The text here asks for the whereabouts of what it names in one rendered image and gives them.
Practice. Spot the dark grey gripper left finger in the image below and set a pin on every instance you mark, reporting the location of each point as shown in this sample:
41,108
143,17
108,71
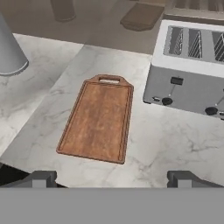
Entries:
43,178

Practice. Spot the brown stool seat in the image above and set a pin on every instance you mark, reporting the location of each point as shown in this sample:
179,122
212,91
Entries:
142,16

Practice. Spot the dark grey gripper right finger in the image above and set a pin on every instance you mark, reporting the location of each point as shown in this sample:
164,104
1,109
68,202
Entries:
180,178

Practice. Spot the brown wooden cutting board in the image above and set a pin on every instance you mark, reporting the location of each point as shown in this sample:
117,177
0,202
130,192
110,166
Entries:
98,118

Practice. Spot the grey cone-shaped object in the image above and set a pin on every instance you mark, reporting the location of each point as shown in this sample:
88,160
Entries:
8,49

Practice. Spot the tan cylindrical stool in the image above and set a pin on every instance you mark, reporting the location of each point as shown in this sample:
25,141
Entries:
63,10

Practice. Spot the silver white toaster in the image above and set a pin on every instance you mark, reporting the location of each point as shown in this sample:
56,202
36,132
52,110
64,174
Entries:
186,67

